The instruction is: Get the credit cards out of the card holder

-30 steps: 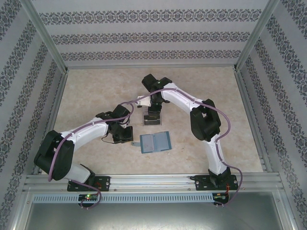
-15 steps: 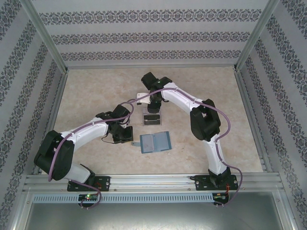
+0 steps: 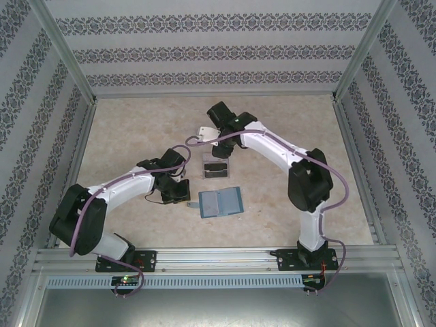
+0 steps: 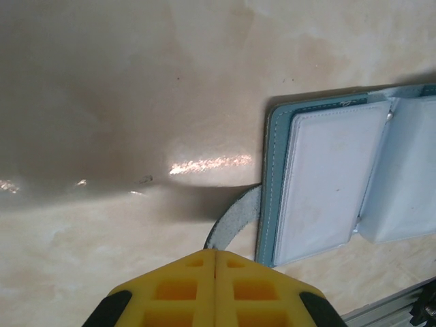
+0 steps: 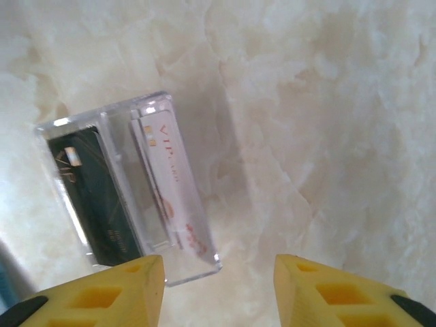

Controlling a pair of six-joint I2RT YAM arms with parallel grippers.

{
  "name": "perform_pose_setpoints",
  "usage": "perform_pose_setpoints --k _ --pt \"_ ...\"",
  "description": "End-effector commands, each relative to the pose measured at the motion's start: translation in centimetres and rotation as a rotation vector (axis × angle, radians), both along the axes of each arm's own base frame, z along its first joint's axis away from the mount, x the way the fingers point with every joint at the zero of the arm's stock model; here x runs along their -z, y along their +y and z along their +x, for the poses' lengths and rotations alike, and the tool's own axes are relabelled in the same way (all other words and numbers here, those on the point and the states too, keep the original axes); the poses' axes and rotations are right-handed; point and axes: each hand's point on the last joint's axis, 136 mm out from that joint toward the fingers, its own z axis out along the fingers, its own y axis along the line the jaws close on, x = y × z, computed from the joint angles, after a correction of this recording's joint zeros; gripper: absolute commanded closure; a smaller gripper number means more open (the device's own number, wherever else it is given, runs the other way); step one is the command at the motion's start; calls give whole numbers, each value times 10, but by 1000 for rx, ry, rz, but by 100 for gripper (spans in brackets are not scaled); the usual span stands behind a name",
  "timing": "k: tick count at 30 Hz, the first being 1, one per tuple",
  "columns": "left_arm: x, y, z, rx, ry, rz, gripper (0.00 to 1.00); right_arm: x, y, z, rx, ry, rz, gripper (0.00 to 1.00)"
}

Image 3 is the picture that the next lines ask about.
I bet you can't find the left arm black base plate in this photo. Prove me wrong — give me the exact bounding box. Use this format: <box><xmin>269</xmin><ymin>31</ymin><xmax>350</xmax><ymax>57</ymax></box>
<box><xmin>95</xmin><ymin>250</ymin><xmax>158</xmax><ymax>273</ymax></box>

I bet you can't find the aluminium upright frame post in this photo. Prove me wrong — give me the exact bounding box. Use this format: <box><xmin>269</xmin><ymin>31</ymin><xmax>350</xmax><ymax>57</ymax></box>
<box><xmin>332</xmin><ymin>0</ymin><xmax>399</xmax><ymax>102</ymax></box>
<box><xmin>26</xmin><ymin>0</ymin><xmax>99</xmax><ymax>103</ymax></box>

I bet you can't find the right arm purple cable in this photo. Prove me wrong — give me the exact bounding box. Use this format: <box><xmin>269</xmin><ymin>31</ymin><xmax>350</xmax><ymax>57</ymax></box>
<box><xmin>185</xmin><ymin>129</ymin><xmax>350</xmax><ymax>294</ymax></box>

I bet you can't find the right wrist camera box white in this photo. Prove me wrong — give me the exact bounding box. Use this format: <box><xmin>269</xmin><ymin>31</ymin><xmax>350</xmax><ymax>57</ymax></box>
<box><xmin>198</xmin><ymin>125</ymin><xmax>221</xmax><ymax>142</ymax></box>

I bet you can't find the black VIP card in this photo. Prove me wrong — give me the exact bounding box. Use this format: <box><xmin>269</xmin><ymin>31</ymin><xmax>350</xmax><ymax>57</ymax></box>
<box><xmin>203</xmin><ymin>162</ymin><xmax>230</xmax><ymax>179</ymax></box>

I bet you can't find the aluminium mounting rail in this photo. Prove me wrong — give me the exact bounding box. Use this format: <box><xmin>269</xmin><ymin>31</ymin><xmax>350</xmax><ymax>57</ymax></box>
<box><xmin>33</xmin><ymin>245</ymin><xmax>405</xmax><ymax>274</ymax></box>

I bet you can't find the aluminium table edge rail long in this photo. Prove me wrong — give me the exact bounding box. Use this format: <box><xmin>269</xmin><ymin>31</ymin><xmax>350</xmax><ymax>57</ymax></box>
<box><xmin>92</xmin><ymin>91</ymin><xmax>337</xmax><ymax>100</ymax></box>

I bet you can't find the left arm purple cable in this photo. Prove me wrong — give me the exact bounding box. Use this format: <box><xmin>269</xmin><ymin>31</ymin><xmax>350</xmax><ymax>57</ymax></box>
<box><xmin>68</xmin><ymin>144</ymin><xmax>190</xmax><ymax>298</ymax></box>

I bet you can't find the clear acrylic card stand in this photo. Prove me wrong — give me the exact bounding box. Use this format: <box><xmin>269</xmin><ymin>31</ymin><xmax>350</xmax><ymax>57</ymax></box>
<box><xmin>200</xmin><ymin>152</ymin><xmax>233</xmax><ymax>181</ymax></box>

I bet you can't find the slotted grey cable duct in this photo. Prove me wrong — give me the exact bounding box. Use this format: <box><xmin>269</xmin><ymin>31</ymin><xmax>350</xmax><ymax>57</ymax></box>
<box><xmin>46</xmin><ymin>275</ymin><xmax>305</xmax><ymax>289</ymax></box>

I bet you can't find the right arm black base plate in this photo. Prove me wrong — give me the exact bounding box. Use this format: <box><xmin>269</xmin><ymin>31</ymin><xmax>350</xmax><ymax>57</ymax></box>
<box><xmin>276</xmin><ymin>247</ymin><xmax>341</xmax><ymax>273</ymax></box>

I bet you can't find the aluminium table side rail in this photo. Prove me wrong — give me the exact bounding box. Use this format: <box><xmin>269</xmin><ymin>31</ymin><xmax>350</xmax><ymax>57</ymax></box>
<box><xmin>47</xmin><ymin>100</ymin><xmax>99</xmax><ymax>249</ymax></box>
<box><xmin>332</xmin><ymin>97</ymin><xmax>388</xmax><ymax>246</ymax></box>

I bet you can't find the teal leather card holder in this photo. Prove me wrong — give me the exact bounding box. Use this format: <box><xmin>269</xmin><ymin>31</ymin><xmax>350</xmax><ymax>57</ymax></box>
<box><xmin>186</xmin><ymin>186</ymin><xmax>245</xmax><ymax>219</ymax></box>

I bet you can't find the grey metal panel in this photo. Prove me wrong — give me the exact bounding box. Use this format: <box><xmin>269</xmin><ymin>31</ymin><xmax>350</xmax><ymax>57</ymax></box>
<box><xmin>33</xmin><ymin>287</ymin><xmax>408</xmax><ymax>327</ymax></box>

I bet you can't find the aluminium lower frame leg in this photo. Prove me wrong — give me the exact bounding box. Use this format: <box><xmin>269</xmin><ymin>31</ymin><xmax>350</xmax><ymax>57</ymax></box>
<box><xmin>15</xmin><ymin>268</ymin><xmax>47</xmax><ymax>327</ymax></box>
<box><xmin>394</xmin><ymin>268</ymin><xmax>425</xmax><ymax>327</ymax></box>

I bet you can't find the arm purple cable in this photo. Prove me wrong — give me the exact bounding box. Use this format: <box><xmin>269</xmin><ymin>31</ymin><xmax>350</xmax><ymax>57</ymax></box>
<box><xmin>185</xmin><ymin>129</ymin><xmax>350</xmax><ymax>294</ymax></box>
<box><xmin>68</xmin><ymin>144</ymin><xmax>190</xmax><ymax>298</ymax></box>

